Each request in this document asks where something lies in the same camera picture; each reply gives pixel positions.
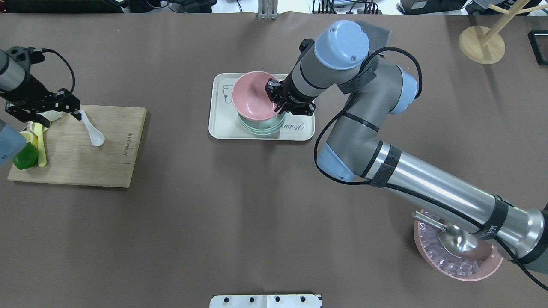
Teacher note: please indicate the gray cloth pad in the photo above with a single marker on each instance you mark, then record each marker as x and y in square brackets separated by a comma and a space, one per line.
[378, 36]

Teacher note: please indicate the metal ice scoop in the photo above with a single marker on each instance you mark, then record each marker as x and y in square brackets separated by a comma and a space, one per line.
[456, 241]

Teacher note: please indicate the green bowl stack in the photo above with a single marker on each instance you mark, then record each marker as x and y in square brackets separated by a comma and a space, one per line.
[263, 128]

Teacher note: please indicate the large pink bowl with ice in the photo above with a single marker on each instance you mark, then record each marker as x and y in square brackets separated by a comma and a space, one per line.
[435, 254]

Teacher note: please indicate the small pink bowl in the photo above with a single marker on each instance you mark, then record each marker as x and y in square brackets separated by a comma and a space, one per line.
[250, 97]

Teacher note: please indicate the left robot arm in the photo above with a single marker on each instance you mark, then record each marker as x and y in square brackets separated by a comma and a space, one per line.
[26, 97]

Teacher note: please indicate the wooden mug tree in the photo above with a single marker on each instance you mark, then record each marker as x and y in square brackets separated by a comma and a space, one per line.
[484, 45]

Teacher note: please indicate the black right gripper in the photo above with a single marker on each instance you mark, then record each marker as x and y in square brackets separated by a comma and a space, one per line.
[293, 93]

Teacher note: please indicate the cream rabbit tray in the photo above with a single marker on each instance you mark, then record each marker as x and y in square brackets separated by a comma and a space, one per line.
[224, 122]

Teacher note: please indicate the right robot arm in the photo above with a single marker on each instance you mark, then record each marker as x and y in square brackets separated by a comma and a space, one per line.
[421, 121]

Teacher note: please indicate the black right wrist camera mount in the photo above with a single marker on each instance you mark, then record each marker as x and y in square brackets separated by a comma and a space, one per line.
[305, 45]

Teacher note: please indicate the wooden cutting board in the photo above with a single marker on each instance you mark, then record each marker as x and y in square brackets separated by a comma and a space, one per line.
[73, 160]

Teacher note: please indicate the yellow plastic knife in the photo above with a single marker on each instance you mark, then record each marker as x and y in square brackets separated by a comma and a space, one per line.
[42, 158]

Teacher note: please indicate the yellow lemon slice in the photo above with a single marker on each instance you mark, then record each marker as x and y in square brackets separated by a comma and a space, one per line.
[30, 137]

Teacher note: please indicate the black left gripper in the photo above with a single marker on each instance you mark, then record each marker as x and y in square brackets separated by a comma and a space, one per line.
[28, 89]

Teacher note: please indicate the white column base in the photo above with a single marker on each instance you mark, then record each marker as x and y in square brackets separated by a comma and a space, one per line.
[267, 301]

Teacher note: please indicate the white garlic bulb toy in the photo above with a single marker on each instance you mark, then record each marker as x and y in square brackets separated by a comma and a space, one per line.
[52, 115]

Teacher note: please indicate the green lime toy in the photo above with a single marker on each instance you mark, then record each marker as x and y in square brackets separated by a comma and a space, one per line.
[27, 157]

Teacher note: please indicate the white ceramic spoon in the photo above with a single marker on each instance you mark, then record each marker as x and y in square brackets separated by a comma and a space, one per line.
[96, 137]

